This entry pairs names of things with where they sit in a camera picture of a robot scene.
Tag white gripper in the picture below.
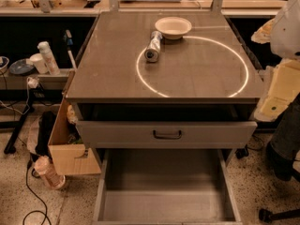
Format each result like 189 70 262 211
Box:
251 0 300 122

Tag silver redbull can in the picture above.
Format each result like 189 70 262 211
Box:
144 31 162 63

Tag grey drawer cabinet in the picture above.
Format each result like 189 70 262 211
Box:
65 10 265 225

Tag grey upper drawer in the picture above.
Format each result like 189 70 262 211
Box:
75 102 259 150

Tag grey open middle drawer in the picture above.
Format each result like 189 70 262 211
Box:
92 149 243 225

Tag person leg in jeans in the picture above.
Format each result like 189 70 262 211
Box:
266 95 300 181

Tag white paper bowl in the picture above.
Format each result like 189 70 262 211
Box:
155 17 192 40

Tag black chair base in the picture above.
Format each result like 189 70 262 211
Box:
258 167 300 224

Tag white spray bottle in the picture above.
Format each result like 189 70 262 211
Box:
37 41 60 75

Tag cardboard box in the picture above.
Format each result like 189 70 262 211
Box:
48 69 101 175

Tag white paper cup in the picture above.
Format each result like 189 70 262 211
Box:
30 53 48 74

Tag white power adapter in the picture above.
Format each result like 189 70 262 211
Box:
27 77 38 88

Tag clear plastic bottle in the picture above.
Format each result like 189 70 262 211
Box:
34 156 66 189

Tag dark blue plate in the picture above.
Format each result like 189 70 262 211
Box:
8 58 35 76

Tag small bowl at edge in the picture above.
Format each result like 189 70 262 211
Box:
0 56 9 73

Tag black table leg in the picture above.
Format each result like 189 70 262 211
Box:
0 98 34 155

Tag black drawer handle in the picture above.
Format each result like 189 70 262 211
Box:
153 130 182 140

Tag blue handled brush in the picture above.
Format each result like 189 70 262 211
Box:
64 29 77 70

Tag black floor cable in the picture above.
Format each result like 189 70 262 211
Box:
22 159 53 225

